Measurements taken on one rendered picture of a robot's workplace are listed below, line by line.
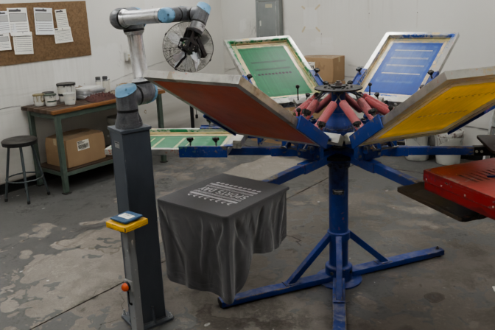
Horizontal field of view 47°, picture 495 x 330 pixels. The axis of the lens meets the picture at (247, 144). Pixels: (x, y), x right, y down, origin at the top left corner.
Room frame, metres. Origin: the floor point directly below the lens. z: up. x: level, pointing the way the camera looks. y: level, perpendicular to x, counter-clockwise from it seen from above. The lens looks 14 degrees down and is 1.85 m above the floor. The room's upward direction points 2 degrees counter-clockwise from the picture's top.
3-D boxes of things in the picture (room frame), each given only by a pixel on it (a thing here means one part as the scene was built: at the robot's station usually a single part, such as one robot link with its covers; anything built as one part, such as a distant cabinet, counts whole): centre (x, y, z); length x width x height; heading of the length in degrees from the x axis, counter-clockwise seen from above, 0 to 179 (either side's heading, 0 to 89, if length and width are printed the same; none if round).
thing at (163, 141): (3.62, 0.32, 1.05); 1.08 x 0.61 x 0.23; 81
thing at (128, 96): (3.09, 0.65, 1.37); 0.13 x 0.12 x 0.14; 146
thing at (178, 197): (2.61, 0.13, 0.95); 0.48 x 0.44 x 0.01; 141
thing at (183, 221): (2.43, 0.27, 0.74); 0.45 x 0.03 x 0.43; 51
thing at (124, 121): (3.08, 0.66, 1.25); 0.15 x 0.15 x 0.10
